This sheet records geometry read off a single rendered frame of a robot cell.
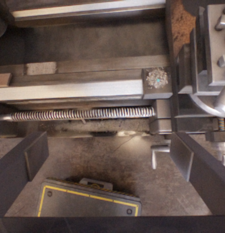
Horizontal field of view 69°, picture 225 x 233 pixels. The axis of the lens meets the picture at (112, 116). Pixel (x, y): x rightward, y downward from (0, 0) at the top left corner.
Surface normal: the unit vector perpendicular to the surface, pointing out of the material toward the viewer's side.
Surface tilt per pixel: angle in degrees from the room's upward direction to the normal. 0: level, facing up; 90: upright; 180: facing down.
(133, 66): 0
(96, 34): 20
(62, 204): 0
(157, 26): 13
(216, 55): 0
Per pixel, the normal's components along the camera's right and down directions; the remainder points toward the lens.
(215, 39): -0.09, -0.12
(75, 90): -0.06, 0.48
